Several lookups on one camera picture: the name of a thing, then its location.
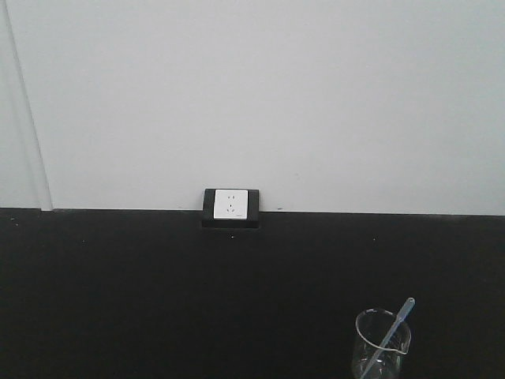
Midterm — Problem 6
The clear plastic pipette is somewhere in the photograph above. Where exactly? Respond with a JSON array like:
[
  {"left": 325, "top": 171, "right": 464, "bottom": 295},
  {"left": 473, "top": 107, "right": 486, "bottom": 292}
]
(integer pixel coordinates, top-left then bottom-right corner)
[{"left": 357, "top": 297, "right": 417, "bottom": 379}]

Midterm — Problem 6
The black socket mounting box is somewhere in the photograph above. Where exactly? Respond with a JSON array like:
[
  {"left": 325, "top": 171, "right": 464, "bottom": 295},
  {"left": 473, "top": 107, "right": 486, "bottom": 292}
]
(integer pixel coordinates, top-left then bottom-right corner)
[{"left": 201, "top": 189, "right": 260, "bottom": 228}]

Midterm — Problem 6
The clear glass beaker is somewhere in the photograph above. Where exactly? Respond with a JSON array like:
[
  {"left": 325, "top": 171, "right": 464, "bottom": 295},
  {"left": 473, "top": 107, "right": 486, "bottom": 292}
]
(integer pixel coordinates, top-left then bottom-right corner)
[{"left": 350, "top": 307, "right": 413, "bottom": 379}]

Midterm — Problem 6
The white wall power socket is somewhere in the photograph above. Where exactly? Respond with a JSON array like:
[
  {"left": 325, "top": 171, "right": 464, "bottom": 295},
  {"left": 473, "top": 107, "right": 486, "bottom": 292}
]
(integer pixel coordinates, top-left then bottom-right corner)
[{"left": 213, "top": 189, "right": 249, "bottom": 220}]

